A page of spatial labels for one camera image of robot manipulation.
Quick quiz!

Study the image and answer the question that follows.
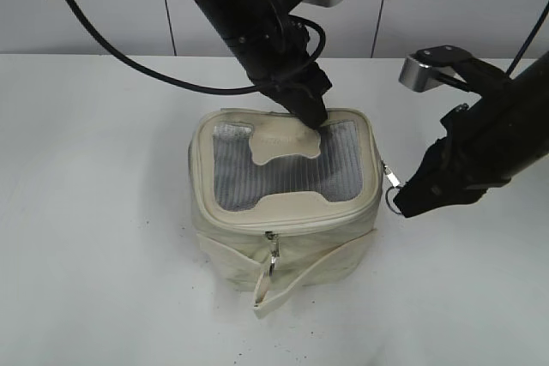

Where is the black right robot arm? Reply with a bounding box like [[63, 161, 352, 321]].
[[394, 45, 548, 218]]

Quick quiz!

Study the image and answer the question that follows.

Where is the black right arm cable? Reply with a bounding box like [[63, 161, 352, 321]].
[[505, 5, 549, 78]]

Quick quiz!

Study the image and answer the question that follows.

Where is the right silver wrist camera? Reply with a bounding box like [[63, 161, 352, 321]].
[[398, 45, 473, 93]]

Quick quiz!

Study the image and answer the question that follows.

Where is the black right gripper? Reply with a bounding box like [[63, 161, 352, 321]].
[[394, 102, 515, 218]]

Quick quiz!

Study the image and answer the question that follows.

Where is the cream zippered bag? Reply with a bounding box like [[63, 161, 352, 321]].
[[188, 108, 383, 318]]

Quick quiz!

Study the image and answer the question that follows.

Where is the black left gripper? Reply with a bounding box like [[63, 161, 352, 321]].
[[222, 14, 331, 129]]

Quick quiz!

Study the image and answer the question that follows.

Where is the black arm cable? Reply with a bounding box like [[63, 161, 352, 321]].
[[23, 0, 327, 96], [505, 5, 549, 78]]

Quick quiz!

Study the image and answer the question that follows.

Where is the silver zipper pull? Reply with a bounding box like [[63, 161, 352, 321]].
[[265, 231, 280, 277], [382, 160, 404, 217]]

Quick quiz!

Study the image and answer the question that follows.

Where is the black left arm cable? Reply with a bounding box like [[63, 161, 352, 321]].
[[23, 0, 327, 96]]

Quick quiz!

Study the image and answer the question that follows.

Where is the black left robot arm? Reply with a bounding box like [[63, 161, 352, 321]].
[[65, 0, 342, 129]]

